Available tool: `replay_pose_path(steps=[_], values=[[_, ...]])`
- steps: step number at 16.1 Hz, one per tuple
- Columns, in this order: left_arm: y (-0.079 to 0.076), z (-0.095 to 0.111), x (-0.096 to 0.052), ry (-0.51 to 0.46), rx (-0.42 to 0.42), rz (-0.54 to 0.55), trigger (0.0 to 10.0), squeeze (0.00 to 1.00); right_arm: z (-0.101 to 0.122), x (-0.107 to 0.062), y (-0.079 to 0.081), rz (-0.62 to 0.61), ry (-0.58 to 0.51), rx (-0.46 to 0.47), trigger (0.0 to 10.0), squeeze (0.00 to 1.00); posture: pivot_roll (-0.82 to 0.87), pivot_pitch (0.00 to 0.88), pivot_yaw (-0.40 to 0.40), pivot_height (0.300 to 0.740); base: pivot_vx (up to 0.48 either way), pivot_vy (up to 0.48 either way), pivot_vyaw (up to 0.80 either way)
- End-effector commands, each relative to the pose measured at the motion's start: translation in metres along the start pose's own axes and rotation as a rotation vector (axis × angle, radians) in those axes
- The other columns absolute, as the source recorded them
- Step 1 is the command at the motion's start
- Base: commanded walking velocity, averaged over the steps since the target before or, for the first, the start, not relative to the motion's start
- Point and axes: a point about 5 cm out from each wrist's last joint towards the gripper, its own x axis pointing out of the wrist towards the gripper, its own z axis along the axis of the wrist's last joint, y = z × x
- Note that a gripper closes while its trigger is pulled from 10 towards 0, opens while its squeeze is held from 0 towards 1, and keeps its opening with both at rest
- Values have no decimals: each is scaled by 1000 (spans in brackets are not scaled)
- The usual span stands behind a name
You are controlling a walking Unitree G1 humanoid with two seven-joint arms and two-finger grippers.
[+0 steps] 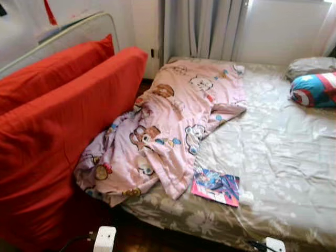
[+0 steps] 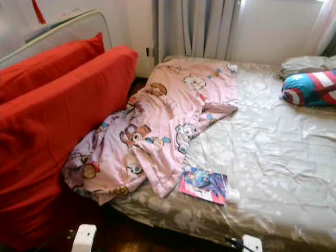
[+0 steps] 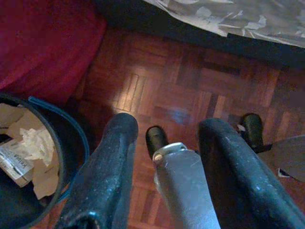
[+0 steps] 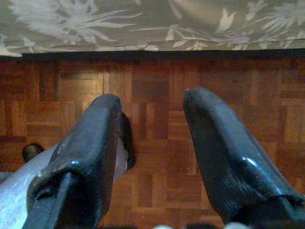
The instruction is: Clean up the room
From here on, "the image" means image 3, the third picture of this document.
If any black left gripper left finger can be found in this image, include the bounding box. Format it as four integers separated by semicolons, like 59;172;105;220
53;113;139;229

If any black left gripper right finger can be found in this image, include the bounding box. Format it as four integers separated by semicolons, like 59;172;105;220
198;118;305;229

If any black round trash bin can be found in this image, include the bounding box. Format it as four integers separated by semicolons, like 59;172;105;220
0;93;90;229

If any black right robot foot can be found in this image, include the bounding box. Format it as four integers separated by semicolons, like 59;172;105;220
242;113;265;148

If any black robot foot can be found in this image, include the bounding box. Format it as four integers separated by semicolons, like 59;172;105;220
145;126;170;165
242;113;265;148

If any silver left robot leg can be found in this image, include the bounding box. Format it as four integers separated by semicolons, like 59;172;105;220
152;142;221;229

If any brown torn cardboard piece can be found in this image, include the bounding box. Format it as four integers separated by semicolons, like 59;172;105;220
0;102;60;200

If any black left robot foot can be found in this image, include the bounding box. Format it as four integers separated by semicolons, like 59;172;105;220
145;126;170;165

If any crumpled white tissue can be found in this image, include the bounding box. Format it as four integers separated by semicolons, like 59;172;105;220
19;127;55;167

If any white printed carton box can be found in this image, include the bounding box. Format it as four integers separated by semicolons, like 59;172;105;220
0;139;35;188

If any red folded mattress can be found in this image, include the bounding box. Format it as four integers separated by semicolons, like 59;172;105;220
0;0;107;105

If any grey floral bed sheet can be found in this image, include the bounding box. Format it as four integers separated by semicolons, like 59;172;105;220
142;0;305;48

